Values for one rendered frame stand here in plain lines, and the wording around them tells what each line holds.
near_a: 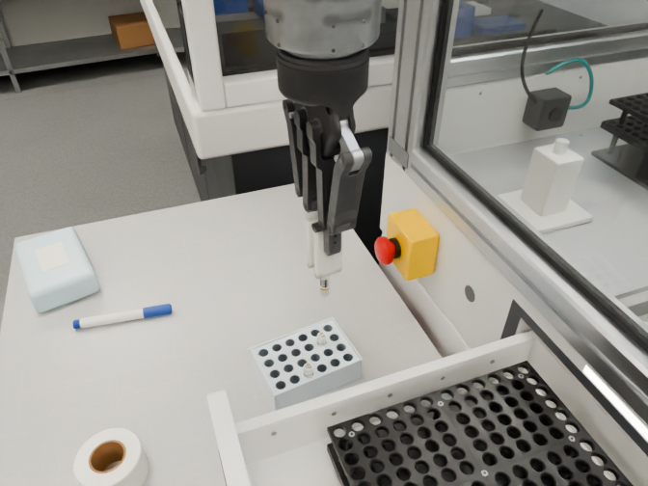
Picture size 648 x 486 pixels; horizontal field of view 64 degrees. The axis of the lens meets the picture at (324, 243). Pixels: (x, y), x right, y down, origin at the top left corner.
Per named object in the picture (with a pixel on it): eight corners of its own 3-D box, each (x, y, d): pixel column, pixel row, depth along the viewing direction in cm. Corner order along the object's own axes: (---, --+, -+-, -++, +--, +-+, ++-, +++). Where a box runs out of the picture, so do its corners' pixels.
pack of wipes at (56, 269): (102, 292, 82) (94, 271, 79) (38, 316, 78) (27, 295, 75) (80, 243, 92) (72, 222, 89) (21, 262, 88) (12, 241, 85)
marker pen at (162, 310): (74, 332, 76) (71, 324, 75) (76, 324, 77) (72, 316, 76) (172, 315, 78) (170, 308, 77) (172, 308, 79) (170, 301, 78)
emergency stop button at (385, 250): (383, 272, 72) (385, 249, 69) (370, 255, 75) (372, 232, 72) (402, 266, 73) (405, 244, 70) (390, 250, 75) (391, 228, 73)
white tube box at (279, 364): (275, 414, 65) (274, 395, 63) (251, 365, 71) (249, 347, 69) (362, 377, 69) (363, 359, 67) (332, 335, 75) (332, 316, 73)
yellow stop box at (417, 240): (401, 283, 72) (407, 243, 68) (379, 253, 77) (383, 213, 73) (434, 275, 74) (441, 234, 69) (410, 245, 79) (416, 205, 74)
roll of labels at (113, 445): (90, 519, 55) (79, 500, 53) (78, 464, 60) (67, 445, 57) (155, 486, 58) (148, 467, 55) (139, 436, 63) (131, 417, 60)
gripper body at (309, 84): (258, 35, 43) (267, 136, 49) (302, 67, 37) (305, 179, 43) (339, 22, 46) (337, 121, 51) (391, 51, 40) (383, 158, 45)
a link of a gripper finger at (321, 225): (345, 109, 45) (353, 115, 44) (346, 218, 52) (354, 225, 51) (304, 119, 44) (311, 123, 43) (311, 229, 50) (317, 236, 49)
